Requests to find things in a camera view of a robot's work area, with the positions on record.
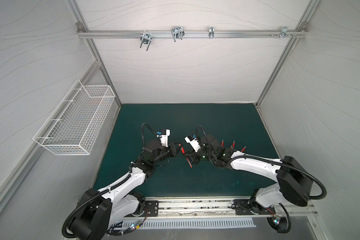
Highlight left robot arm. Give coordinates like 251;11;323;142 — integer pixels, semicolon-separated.
61;143;182;240

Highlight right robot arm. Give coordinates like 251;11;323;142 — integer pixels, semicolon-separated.
184;135;328;214

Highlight green table mat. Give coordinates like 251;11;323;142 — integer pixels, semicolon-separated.
94;104;278;197

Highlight metal u-bolt clamp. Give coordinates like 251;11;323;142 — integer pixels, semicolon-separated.
171;26;185;42
140;33;152;51

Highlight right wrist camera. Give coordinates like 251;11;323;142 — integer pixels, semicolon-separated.
185;134;201;153

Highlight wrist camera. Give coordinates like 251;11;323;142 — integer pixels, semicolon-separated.
157;129;171;148
185;134;201;153

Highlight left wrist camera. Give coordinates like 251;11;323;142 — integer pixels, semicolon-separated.
157;129;171;148

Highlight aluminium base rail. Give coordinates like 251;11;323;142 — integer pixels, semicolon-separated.
146;196;318;219

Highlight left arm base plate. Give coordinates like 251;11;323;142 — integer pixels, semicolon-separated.
129;201;159;217

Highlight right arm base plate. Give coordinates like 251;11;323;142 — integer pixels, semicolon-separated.
231;199;276;216

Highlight white slotted cable duct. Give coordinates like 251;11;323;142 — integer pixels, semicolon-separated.
140;217;256;230

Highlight left cable bundle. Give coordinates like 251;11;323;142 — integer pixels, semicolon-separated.
106;206;149;237

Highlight cable bundle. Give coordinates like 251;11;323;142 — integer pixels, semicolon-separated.
265;202;292;234
106;206;149;237

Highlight white wire basket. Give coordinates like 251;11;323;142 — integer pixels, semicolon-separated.
33;80;115;156

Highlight right cable bundle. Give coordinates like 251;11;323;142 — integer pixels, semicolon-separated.
265;202;292;234

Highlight metal bracket clamp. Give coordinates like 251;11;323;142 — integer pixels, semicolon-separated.
209;27;215;39

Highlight metal corner bracket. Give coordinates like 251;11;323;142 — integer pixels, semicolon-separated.
270;27;297;39

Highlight aluminium cross rail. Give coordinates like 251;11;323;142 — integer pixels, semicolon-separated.
78;29;309;39

